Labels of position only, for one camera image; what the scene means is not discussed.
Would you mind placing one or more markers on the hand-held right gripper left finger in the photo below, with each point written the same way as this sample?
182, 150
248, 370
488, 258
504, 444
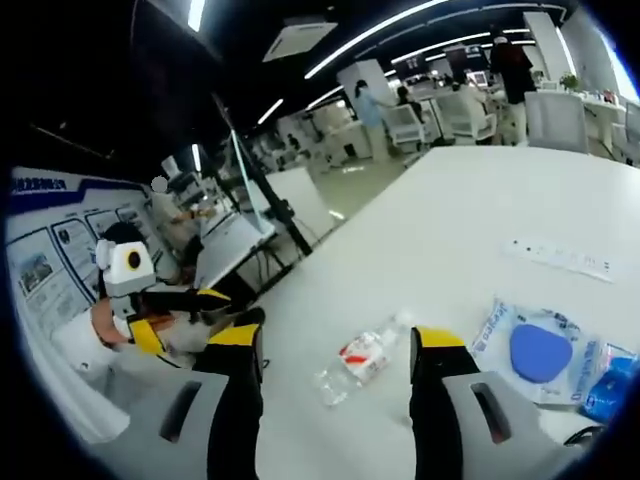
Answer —
230, 410

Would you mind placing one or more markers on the black tripod stand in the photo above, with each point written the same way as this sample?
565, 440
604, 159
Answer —
272, 200

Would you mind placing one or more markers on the white power strip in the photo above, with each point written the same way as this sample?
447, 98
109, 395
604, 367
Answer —
557, 259

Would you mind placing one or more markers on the computer monitor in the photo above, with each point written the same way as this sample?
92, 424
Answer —
247, 185

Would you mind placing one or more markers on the wall poster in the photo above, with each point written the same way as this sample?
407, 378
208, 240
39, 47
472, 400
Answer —
55, 250

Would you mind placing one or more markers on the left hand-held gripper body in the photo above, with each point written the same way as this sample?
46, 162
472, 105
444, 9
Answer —
125, 275

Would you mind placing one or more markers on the clear water bottle item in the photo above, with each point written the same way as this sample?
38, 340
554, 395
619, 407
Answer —
362, 357

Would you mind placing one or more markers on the grey mesh office chair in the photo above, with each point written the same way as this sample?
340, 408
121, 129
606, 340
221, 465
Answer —
629, 132

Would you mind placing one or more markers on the person's left hand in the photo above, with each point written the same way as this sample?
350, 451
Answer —
107, 325

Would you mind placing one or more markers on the blue packet item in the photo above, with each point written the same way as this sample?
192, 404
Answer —
612, 385

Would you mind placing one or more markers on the ceiling air vent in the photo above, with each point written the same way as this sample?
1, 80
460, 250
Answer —
300, 40

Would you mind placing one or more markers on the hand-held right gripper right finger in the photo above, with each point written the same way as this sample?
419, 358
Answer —
440, 410

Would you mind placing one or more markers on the green potted plant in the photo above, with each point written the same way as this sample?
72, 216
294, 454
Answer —
570, 81

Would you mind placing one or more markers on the curved ceiling light strip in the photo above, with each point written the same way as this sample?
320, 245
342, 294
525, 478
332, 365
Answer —
370, 35

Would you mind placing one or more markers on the bagged blue disc item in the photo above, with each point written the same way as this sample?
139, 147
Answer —
540, 350

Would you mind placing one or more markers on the white office desk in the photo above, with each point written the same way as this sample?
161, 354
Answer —
235, 240

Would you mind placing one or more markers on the white office chair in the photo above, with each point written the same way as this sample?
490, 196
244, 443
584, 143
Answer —
467, 122
555, 122
406, 127

